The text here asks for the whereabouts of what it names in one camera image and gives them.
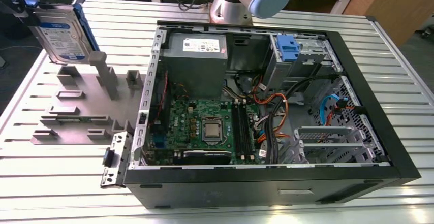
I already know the blue plastic bay latch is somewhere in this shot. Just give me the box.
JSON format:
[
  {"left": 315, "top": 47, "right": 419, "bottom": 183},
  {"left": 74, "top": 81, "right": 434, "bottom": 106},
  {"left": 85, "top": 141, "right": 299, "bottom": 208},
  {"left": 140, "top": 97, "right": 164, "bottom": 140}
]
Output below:
[{"left": 276, "top": 35, "right": 300, "bottom": 62}]

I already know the silver optical drive bay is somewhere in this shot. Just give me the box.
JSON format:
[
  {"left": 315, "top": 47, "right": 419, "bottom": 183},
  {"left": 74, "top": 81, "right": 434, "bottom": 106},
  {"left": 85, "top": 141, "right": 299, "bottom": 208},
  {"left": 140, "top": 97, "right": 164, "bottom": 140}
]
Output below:
[{"left": 265, "top": 33, "right": 342, "bottom": 89}]

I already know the silver CPU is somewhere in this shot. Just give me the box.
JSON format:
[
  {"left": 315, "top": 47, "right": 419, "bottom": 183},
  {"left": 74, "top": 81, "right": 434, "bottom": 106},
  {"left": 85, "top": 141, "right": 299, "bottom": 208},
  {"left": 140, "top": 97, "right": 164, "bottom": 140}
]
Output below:
[{"left": 201, "top": 122, "right": 223, "bottom": 137}]

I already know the silver disk bay cage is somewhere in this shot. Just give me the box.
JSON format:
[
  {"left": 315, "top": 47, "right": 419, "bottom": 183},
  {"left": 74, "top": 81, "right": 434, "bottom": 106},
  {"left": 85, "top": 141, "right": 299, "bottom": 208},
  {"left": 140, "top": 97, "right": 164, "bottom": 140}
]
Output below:
[{"left": 292, "top": 126, "right": 388, "bottom": 164}]

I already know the green motherboard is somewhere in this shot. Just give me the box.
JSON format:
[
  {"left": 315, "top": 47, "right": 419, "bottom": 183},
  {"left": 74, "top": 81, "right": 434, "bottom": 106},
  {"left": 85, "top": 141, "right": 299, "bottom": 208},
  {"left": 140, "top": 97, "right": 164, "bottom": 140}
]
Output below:
[{"left": 145, "top": 98, "right": 268, "bottom": 165}]

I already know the power wire with black connector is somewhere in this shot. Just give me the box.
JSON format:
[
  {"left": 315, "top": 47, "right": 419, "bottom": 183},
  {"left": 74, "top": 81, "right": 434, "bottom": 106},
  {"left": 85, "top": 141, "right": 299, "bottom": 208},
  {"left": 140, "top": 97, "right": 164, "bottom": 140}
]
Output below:
[{"left": 334, "top": 99, "right": 367, "bottom": 116}]

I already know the black graphics card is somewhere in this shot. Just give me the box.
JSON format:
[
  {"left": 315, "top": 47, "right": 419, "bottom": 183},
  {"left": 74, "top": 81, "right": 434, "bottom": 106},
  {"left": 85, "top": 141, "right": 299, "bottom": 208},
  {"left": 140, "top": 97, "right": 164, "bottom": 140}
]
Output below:
[{"left": 172, "top": 149, "right": 233, "bottom": 166}]

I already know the CPU socket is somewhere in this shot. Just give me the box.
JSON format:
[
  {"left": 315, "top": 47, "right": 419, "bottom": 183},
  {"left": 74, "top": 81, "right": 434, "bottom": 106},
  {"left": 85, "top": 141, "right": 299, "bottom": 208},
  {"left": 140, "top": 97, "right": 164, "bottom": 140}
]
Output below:
[{"left": 199, "top": 116, "right": 227, "bottom": 146}]

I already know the blue data wire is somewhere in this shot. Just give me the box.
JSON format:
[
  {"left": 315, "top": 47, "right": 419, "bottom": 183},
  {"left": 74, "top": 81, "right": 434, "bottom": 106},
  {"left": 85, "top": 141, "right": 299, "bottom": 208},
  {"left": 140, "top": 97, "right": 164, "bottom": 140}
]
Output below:
[{"left": 318, "top": 94, "right": 348, "bottom": 127}]

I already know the black PC case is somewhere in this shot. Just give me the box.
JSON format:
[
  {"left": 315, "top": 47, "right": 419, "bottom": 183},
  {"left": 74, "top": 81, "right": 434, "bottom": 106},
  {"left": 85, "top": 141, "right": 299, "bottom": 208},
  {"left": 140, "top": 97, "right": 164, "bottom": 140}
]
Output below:
[{"left": 121, "top": 19, "right": 423, "bottom": 209}]

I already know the black RAM slot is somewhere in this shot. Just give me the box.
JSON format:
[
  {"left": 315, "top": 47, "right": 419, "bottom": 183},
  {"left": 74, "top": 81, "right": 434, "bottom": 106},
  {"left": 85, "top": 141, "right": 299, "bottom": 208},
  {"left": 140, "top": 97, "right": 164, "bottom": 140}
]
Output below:
[
  {"left": 239, "top": 98, "right": 255, "bottom": 160},
  {"left": 231, "top": 98, "right": 247, "bottom": 160}
]

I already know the orange yellow wire bundle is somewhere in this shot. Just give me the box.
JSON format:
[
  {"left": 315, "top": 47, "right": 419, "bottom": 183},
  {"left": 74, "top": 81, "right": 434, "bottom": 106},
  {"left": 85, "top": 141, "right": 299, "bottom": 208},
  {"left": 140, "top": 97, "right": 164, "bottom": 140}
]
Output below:
[{"left": 252, "top": 91, "right": 292, "bottom": 146}]

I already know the grey power supply unit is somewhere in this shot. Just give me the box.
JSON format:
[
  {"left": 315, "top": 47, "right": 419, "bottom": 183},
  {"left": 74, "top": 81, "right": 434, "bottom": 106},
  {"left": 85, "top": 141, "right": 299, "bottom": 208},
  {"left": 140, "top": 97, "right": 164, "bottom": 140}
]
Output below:
[{"left": 159, "top": 32, "right": 228, "bottom": 100}]

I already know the hard disk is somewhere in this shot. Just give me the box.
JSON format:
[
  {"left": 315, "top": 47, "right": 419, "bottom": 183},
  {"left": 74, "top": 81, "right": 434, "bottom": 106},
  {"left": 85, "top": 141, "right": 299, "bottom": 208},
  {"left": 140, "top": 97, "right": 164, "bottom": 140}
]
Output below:
[{"left": 22, "top": 0, "right": 101, "bottom": 65}]

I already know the green RAM stick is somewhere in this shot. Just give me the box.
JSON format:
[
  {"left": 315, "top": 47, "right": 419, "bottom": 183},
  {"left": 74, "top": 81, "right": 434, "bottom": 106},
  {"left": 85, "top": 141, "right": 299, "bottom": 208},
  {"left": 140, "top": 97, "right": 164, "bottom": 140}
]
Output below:
[{"left": 57, "top": 117, "right": 93, "bottom": 123}]

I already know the red black twisted wire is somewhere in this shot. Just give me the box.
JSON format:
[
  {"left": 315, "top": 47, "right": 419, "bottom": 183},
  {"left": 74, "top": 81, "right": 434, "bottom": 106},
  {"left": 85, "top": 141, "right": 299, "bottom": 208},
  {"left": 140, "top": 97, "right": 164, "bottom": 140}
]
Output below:
[{"left": 157, "top": 70, "right": 169, "bottom": 124}]

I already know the grey parts rack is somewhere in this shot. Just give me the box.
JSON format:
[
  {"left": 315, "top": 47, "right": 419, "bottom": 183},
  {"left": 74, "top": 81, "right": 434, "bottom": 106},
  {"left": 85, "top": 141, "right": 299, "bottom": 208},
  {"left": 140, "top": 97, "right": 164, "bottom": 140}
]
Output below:
[{"left": 29, "top": 52, "right": 148, "bottom": 146}]

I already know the silver expansion slot bracket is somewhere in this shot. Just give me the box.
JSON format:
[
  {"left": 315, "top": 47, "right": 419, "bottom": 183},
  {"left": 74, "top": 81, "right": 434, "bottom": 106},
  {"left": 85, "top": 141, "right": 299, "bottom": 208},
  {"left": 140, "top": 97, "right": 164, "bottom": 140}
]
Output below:
[{"left": 100, "top": 130, "right": 133, "bottom": 189}]

